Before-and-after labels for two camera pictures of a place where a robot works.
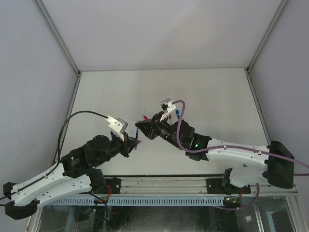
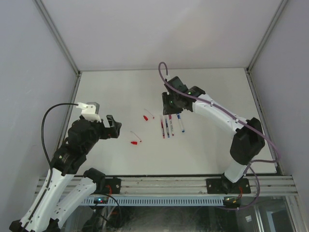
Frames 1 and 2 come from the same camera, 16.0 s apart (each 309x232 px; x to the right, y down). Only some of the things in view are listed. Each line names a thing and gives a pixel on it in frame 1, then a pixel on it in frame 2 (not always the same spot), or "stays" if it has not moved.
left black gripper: (125, 147) to (108, 128)
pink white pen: (170, 118) stays
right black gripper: (153, 127) to (167, 104)
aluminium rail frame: (180, 186) stays
